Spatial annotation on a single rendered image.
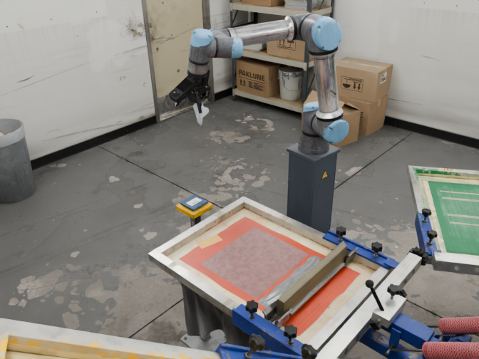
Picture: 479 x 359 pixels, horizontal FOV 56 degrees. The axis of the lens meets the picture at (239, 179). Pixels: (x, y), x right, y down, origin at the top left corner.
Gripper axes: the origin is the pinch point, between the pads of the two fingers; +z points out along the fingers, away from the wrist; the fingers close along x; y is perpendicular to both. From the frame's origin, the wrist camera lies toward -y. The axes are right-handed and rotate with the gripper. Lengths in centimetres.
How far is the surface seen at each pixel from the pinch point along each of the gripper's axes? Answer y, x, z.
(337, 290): 6, -83, 30
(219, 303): -29, -57, 35
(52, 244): -4, 120, 192
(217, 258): -10, -39, 44
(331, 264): 9, -76, 24
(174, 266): -28, -31, 43
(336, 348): -23, -97, 17
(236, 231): 9, -32, 46
